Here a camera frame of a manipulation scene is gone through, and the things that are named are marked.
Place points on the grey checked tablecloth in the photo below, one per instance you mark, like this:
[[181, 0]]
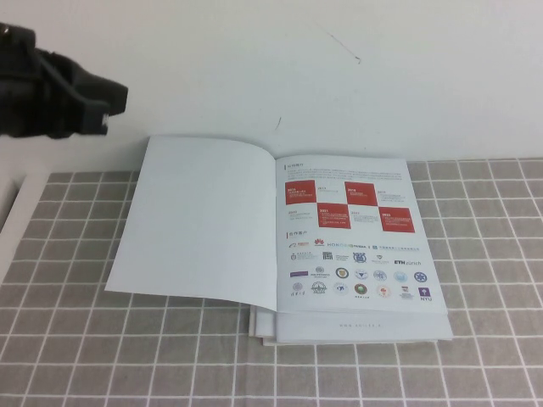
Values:
[[169, 360]]

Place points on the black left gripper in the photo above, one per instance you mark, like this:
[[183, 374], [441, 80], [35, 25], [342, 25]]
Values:
[[34, 97]]

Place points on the brochure with orange logo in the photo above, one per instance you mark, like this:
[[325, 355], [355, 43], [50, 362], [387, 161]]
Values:
[[268, 335]]

